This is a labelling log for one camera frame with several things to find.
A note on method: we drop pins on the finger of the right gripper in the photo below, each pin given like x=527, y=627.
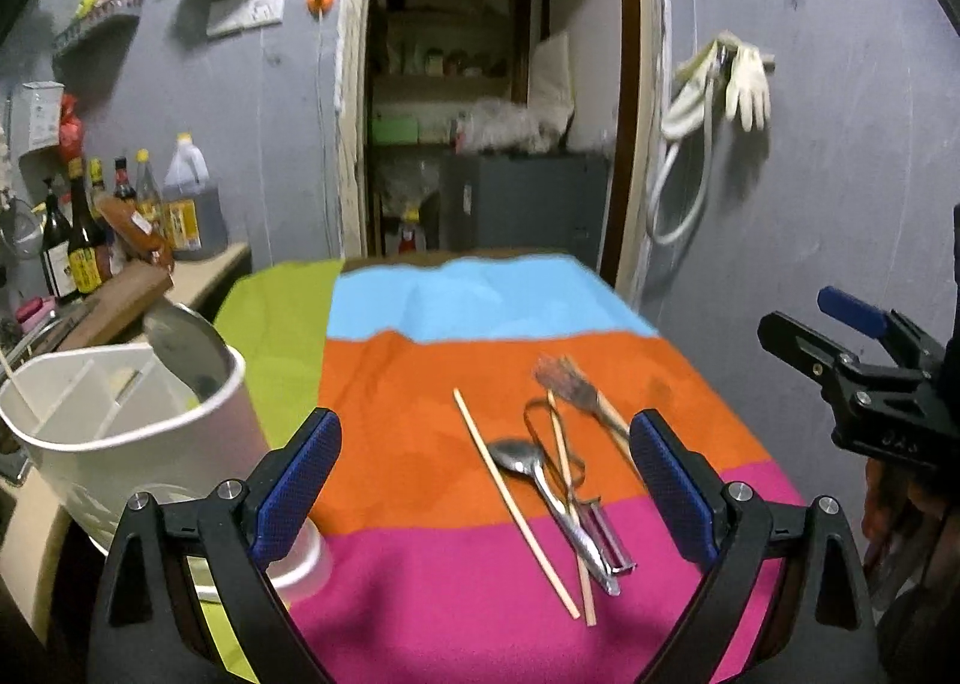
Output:
x=900, y=337
x=813, y=355

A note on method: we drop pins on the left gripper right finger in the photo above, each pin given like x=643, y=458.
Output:
x=817, y=625

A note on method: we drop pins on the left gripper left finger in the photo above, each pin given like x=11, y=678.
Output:
x=148, y=623

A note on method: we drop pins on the light wooden chopstick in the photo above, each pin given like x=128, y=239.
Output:
x=514, y=511

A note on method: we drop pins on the steel fork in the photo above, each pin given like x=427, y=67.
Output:
x=565, y=380

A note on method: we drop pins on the steel spoon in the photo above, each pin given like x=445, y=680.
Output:
x=527, y=459

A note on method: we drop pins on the white utensil holder bucket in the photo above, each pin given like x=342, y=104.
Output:
x=104, y=423

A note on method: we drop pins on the steel ladle in holder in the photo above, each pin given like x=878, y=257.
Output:
x=189, y=346

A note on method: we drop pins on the white rubber glove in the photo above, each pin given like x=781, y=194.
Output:
x=748, y=95

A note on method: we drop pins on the colourful striped table cloth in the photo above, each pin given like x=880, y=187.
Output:
x=444, y=569

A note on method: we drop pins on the wooden cutting board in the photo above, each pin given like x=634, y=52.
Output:
x=118, y=304

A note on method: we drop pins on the grey cabinet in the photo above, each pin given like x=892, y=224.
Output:
x=553, y=202

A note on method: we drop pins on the soy sauce bottle yellow label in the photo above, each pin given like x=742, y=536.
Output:
x=87, y=248

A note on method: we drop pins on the large oil jug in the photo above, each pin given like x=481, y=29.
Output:
x=192, y=218

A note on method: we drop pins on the dark wine bottle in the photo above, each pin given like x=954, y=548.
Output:
x=56, y=235

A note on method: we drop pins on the wall shelf with packets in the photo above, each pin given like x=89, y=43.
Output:
x=93, y=17

